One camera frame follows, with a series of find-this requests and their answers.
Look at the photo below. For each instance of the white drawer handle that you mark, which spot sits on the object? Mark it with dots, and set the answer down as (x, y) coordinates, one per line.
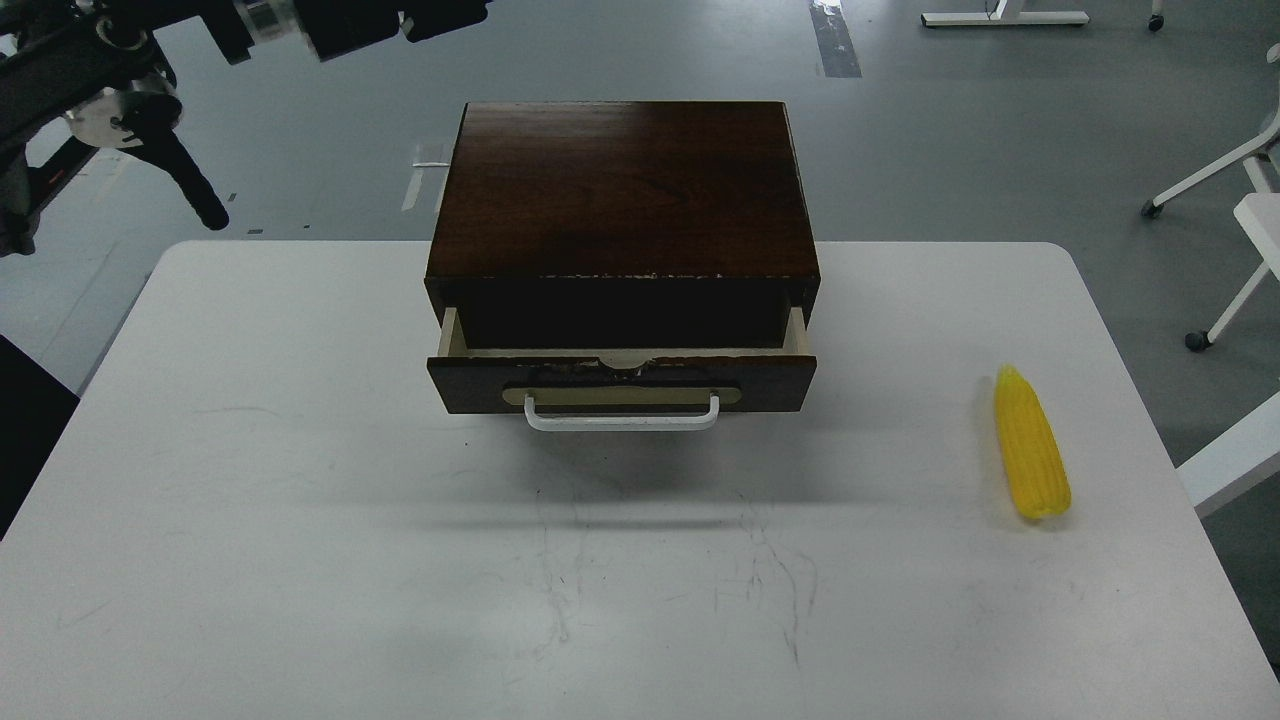
(614, 423)

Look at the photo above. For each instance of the dark wooden drawer front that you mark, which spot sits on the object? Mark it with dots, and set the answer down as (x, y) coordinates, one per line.
(622, 381)

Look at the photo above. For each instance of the yellow corn cob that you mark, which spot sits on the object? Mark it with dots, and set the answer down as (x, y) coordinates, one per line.
(1038, 484)

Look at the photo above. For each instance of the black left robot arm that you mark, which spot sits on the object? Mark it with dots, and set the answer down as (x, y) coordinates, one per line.
(90, 75)

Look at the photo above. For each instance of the dark wooden drawer cabinet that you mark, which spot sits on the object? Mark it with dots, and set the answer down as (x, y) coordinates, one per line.
(627, 224)

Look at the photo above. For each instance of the white desk base far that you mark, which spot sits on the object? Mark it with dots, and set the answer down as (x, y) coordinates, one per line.
(1004, 14)

